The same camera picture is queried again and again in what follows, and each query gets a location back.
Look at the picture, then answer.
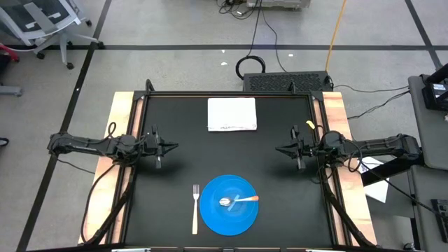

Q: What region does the black controller box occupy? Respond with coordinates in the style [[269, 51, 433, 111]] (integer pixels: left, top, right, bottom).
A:
[[430, 198, 448, 235]]

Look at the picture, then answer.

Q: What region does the red curved bar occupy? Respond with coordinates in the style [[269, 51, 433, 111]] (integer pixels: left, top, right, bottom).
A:
[[0, 43, 20, 64]]

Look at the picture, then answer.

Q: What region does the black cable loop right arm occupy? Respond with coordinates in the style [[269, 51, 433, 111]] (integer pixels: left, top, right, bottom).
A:
[[320, 129, 363, 174]]

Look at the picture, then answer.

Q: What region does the yellow floor cable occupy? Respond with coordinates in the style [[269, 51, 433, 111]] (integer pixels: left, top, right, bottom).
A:
[[324, 0, 349, 73]]

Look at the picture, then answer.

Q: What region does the grey mesh office chair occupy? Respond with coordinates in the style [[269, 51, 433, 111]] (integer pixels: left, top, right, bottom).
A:
[[0, 0, 103, 70]]

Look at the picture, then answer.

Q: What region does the white folded napkin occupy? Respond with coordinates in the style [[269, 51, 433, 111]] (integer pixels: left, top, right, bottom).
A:
[[206, 97, 258, 133]]

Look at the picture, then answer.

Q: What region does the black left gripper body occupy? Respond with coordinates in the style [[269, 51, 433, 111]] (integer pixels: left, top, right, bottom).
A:
[[143, 125, 163, 169]]

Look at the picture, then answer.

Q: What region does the grey side table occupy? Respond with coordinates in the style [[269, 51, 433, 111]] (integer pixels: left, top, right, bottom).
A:
[[407, 73, 448, 252]]

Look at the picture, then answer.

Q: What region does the spoon with orange handle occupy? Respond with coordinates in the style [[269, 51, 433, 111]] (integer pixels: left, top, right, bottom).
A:
[[218, 195, 260, 207]]

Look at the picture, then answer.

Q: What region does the thick black cable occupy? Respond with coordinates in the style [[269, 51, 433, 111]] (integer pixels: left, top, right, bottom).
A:
[[80, 162, 118, 245]]

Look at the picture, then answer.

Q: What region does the thin black floor cable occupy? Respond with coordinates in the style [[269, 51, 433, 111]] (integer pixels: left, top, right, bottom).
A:
[[346, 90, 411, 120], [332, 83, 411, 95], [260, 6, 288, 73]]

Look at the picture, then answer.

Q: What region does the fork with cream handle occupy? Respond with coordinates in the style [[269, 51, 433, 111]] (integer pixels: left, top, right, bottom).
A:
[[191, 183, 201, 235]]

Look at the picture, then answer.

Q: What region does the white floor device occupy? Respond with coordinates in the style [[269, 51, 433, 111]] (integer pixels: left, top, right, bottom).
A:
[[246, 0, 312, 10]]

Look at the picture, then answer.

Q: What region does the grey flat foot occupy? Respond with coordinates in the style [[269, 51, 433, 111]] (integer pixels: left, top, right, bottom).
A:
[[0, 83, 24, 97]]

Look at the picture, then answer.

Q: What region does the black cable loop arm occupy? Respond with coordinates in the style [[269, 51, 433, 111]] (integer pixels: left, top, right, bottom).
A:
[[320, 129, 363, 174], [106, 121, 118, 141]]

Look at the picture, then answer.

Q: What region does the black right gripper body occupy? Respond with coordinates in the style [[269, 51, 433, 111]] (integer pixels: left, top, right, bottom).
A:
[[293, 125, 318, 172]]

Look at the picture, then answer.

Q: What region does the coiled black cable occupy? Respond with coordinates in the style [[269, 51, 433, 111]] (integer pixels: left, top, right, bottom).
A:
[[234, 0, 267, 81]]

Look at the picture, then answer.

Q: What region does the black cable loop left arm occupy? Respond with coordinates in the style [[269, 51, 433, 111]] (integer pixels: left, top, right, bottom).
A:
[[106, 121, 118, 141]]

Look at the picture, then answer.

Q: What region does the black computer case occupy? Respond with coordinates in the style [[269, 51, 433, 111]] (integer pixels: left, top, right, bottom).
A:
[[242, 71, 334, 93]]

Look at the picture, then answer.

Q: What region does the blue round plate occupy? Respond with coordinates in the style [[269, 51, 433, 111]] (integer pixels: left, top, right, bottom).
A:
[[199, 174, 260, 237]]

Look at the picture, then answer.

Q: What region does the black box with label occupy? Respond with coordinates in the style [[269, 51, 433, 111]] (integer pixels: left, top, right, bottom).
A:
[[421, 62, 448, 113]]

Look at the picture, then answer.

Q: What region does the black cable tangle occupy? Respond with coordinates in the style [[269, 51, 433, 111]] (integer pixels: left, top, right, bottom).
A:
[[216, 0, 249, 20]]

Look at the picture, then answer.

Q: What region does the white paper sheet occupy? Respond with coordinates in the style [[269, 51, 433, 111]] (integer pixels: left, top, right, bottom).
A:
[[357, 155, 391, 204]]

